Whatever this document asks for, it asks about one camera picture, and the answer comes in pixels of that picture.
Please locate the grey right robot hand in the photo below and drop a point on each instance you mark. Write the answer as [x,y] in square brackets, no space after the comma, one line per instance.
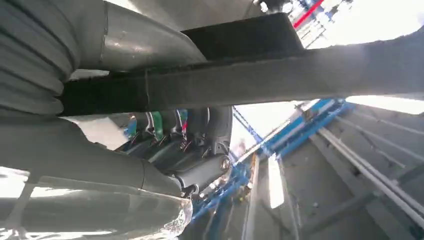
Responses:
[82,155]

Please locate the ribbed grey right robot arm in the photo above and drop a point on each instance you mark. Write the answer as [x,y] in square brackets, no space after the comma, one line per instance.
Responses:
[30,49]

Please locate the blue metal shelf rack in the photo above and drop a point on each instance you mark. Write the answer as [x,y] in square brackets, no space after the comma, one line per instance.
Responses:
[298,129]

